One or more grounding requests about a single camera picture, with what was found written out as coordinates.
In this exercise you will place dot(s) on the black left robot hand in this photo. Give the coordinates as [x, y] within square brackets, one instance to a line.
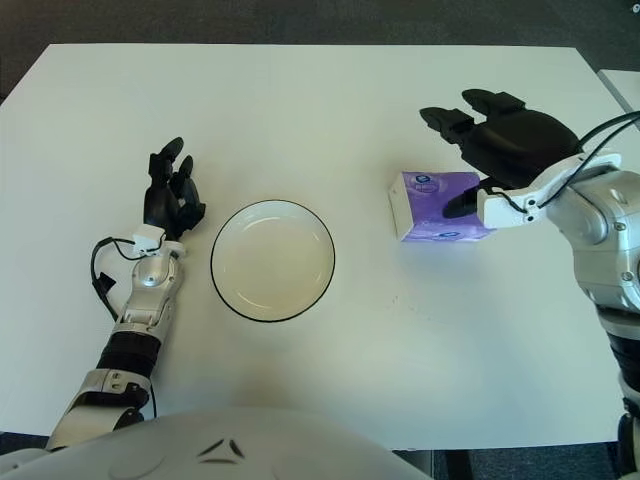
[160, 205]

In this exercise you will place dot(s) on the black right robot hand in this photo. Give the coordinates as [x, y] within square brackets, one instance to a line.
[520, 145]

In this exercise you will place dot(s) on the purple tissue paper pack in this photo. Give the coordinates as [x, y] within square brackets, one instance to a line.
[425, 200]

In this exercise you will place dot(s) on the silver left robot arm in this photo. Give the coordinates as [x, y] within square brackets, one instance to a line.
[150, 272]

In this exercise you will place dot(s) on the white plate with black rim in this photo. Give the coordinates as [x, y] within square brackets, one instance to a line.
[272, 260]

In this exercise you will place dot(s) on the white side table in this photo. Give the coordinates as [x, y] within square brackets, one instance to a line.
[627, 85]

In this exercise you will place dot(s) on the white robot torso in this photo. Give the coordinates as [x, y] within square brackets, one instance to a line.
[250, 450]

